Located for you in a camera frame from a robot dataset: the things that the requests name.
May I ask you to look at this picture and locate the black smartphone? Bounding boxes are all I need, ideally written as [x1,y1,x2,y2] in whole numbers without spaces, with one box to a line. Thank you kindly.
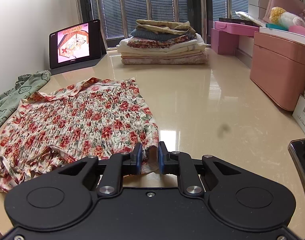
[288,137,305,195]

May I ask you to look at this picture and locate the red floral smocked garment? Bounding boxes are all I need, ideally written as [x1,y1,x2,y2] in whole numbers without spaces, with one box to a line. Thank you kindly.
[0,77,160,193]

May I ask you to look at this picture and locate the white drawer unit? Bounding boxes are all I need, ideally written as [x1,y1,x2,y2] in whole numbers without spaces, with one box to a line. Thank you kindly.
[238,34,254,68]

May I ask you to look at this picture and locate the flat black box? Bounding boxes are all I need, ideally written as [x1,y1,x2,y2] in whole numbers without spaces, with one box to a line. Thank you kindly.
[219,17,259,27]

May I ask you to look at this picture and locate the flat pink tray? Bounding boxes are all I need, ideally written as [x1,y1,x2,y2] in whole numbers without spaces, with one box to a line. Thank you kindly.
[214,21,266,35]

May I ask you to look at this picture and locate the white cardboard box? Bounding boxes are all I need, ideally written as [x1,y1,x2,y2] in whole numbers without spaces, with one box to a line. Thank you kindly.
[249,0,271,7]
[249,4,268,18]

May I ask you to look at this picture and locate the clear plastic bag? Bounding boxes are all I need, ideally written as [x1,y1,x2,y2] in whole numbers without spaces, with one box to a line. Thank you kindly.
[234,11,264,22]

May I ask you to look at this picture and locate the teal flat box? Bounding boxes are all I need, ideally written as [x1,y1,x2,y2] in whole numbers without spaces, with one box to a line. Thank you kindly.
[266,23,293,31]

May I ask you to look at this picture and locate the green printed pants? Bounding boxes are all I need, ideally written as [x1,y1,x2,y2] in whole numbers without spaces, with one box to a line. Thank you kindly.
[0,70,52,135]

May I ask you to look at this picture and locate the large salmon storage box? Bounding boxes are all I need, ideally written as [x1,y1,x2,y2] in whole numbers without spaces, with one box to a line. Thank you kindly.
[250,31,305,112]

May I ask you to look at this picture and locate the white carton with code print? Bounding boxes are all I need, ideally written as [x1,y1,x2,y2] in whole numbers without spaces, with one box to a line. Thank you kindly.
[292,94,305,136]

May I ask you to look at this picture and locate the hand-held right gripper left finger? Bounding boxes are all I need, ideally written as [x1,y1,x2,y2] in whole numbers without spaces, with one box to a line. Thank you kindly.
[58,142,143,197]

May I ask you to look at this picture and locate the stack of folded clothes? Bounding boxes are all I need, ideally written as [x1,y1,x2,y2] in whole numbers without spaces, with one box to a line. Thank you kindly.
[116,19,209,65]

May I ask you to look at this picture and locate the yellow white crochet toy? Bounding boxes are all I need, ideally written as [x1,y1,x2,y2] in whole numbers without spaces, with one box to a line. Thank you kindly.
[270,7,303,27]

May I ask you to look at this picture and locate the white flat board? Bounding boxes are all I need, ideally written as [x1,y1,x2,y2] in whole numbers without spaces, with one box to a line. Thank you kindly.
[259,26,305,47]

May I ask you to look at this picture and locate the window blinds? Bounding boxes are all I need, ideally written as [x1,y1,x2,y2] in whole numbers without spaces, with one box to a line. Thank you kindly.
[89,0,305,40]

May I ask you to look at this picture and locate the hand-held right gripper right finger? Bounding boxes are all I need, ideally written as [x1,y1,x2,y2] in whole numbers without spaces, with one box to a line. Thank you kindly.
[159,141,243,196]

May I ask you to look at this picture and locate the small pink box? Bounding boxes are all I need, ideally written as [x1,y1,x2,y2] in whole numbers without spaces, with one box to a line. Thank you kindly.
[211,28,239,55]

